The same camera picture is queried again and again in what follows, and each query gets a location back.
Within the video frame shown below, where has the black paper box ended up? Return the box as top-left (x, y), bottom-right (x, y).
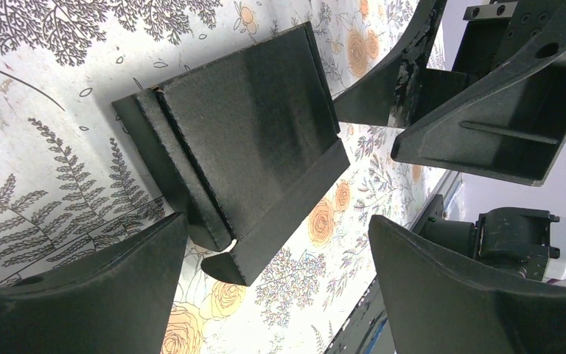
top-left (112, 22), bottom-right (349, 286)

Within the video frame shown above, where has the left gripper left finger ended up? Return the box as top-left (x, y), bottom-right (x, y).
top-left (0, 214), bottom-right (187, 353)

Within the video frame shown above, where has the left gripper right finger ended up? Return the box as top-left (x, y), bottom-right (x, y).
top-left (368, 215), bottom-right (566, 354)

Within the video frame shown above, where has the floral tablecloth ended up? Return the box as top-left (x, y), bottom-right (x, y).
top-left (0, 1), bottom-right (443, 353)

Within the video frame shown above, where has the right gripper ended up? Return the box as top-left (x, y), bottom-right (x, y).
top-left (334, 0), bottom-right (566, 186)

